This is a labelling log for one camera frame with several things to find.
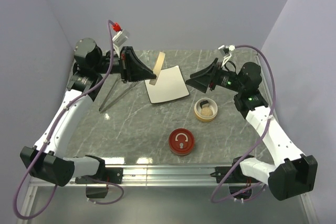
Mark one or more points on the steamed bun toy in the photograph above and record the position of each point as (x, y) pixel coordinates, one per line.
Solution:
(206, 112)

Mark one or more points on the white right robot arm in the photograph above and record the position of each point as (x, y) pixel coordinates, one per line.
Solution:
(274, 160)

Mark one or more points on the steel-lined red bowl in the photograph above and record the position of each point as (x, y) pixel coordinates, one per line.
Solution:
(177, 150)

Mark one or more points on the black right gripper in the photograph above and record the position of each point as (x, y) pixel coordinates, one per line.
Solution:
(201, 80)

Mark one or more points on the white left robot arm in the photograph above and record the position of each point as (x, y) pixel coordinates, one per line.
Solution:
(46, 159)

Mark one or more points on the red round lid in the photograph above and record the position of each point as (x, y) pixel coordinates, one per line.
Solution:
(181, 137)

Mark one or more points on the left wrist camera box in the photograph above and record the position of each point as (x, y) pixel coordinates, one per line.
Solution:
(87, 54)

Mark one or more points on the beige white-lined bowl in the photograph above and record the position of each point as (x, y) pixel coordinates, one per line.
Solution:
(212, 105)

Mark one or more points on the beige round lid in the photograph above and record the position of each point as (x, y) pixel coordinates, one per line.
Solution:
(157, 67)

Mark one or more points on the white square plate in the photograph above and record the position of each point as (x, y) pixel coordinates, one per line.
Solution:
(169, 86)

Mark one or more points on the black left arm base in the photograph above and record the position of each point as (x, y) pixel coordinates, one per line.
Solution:
(98, 187)

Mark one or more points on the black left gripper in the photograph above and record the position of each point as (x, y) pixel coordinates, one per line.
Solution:
(132, 68)

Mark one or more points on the salmon sushi roll toy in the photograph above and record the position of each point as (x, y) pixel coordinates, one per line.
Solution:
(204, 104)

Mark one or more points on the metal food tongs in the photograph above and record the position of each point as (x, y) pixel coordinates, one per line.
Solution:
(112, 97)

